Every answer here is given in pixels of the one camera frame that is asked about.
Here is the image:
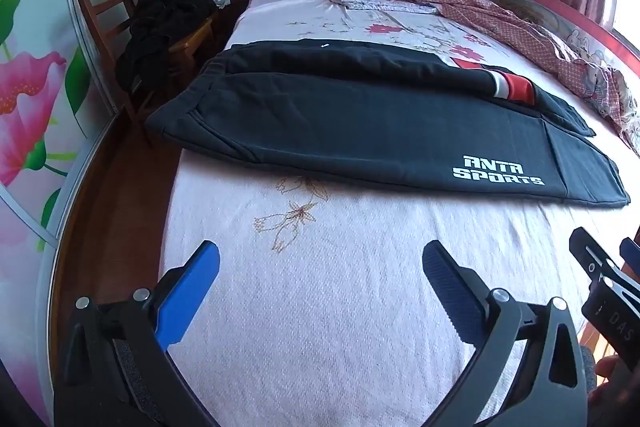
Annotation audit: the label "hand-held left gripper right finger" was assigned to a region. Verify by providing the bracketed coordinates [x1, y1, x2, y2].
[421, 240, 589, 427]

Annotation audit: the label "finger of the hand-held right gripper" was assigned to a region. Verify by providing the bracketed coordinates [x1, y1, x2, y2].
[619, 238, 640, 265]
[569, 227, 640, 303]

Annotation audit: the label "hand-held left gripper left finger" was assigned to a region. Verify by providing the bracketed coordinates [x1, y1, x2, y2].
[54, 240, 221, 427]

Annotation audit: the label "black pants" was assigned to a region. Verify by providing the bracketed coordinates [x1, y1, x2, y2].
[144, 38, 632, 208]

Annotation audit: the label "person's right hand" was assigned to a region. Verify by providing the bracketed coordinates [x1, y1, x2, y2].
[586, 353, 640, 408]

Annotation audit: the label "bed with floral sheet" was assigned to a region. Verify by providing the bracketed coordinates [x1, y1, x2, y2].
[159, 0, 640, 427]

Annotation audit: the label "floral wardrobe door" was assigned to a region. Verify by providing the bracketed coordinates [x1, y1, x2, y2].
[0, 0, 147, 427]

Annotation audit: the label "pink patterned quilt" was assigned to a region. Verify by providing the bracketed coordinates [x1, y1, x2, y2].
[264, 0, 640, 158]

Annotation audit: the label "black clothes pile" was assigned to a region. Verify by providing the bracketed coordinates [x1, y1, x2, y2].
[116, 0, 219, 94]

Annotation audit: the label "wooden nightstand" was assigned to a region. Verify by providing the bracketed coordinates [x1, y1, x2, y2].
[214, 0, 252, 50]

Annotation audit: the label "wooden chair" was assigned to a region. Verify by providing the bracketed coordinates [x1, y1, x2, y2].
[75, 0, 219, 128]

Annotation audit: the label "red framed bed guard rail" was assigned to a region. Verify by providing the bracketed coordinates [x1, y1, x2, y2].
[472, 0, 640, 75]

